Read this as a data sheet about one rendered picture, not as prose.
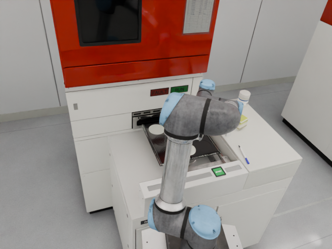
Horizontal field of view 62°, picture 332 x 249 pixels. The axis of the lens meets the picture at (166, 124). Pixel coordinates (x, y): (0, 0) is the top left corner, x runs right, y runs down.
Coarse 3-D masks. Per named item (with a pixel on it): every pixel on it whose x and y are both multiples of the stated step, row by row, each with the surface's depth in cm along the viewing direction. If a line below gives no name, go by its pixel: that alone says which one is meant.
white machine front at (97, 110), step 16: (144, 80) 161; (160, 80) 164; (176, 80) 168; (192, 80) 173; (80, 96) 153; (96, 96) 156; (112, 96) 160; (128, 96) 164; (144, 96) 168; (160, 96) 172; (80, 112) 159; (96, 112) 163; (112, 112) 167; (128, 112) 171; (80, 128) 166; (96, 128) 170; (112, 128) 174; (128, 128) 179
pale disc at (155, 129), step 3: (150, 126) 174; (153, 126) 174; (156, 126) 175; (159, 126) 175; (162, 126) 175; (150, 129) 172; (153, 129) 172; (156, 129) 172; (159, 129) 173; (162, 129) 173; (153, 132) 170; (156, 132) 170; (159, 132) 170; (162, 132) 171
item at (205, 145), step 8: (152, 136) 167; (160, 136) 168; (160, 144) 162; (192, 144) 164; (200, 144) 165; (208, 144) 165; (160, 152) 157; (200, 152) 159; (208, 152) 160; (160, 160) 152
